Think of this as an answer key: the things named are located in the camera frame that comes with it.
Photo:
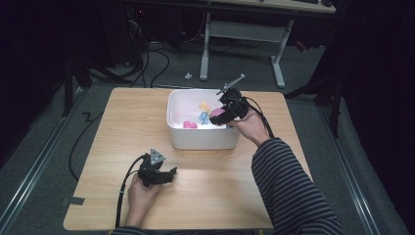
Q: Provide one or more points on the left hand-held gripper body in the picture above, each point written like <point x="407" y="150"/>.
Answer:
<point x="150" y="169"/>

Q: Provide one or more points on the grey tape piece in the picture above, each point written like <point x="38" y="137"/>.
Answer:
<point x="73" y="200"/>

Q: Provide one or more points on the person's right hand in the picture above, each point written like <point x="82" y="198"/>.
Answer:
<point x="251" y="127"/>

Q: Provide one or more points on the black stand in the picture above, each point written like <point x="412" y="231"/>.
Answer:
<point x="336" y="107"/>
<point x="67" y="88"/>

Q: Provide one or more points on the pink toy with pastel strips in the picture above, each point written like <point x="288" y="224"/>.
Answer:
<point x="218" y="112"/>

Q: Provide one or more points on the small pink toy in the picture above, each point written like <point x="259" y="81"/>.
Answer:
<point x="190" y="124"/>

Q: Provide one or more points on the grey metal frame desk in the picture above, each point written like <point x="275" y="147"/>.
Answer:
<point x="248" y="31"/>

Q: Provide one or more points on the small white floor object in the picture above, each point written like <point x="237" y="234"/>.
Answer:
<point x="188" y="75"/>

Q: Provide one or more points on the metal floor rail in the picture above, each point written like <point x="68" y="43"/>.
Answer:
<point x="32" y="169"/>
<point x="349" y="176"/>

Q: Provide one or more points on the person's left hand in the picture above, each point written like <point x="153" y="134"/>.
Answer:
<point x="140" y="196"/>

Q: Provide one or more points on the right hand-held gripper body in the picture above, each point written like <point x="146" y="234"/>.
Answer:
<point x="233" y="103"/>

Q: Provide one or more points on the white plastic bin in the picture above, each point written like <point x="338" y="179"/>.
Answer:
<point x="202" y="138"/>

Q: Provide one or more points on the red object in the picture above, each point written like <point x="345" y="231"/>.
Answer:
<point x="300" y="46"/>

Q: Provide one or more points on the black computer mouse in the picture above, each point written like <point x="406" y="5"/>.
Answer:
<point x="327" y="2"/>

